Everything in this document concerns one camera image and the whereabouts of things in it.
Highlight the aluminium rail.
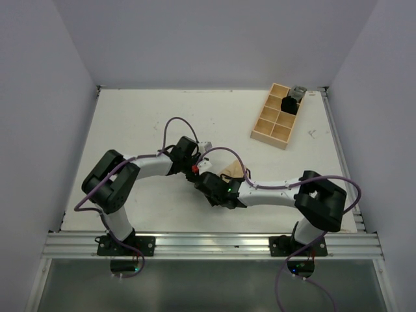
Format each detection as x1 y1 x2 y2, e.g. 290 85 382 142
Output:
320 86 367 233
42 231 384 260

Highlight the aluminium right side rail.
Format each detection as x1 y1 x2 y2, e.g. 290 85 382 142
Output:
320 86 367 233

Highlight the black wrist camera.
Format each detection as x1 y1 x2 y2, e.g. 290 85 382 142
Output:
171 136 213 160
192 159 228 201

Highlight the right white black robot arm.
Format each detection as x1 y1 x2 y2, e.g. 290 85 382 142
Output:
195 170 346 255

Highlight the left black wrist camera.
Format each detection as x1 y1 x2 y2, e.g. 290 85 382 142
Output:
171 136 213 160

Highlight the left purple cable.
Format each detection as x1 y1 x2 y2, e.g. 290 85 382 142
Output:
73 116 199 279

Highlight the aluminium front rail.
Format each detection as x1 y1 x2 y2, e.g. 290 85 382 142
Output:
42 231 384 260

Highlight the rolled black garment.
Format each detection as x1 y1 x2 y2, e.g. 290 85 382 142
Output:
281 96 298 115

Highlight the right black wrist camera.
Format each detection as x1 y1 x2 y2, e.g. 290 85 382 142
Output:
192 159 228 201

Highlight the beige underwear with navy trim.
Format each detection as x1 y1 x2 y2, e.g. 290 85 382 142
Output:
218 160 251 181

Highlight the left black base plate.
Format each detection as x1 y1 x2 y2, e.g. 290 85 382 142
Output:
94 235 156 257

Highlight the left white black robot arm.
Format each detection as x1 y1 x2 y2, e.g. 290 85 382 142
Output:
74 147 201 255

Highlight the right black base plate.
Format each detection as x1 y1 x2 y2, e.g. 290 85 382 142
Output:
268 235 328 257

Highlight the wooden compartment organizer box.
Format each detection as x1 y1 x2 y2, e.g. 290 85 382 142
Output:
250 83 305 150

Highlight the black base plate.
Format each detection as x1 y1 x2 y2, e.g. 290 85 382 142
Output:
94 235 156 257
268 235 328 257

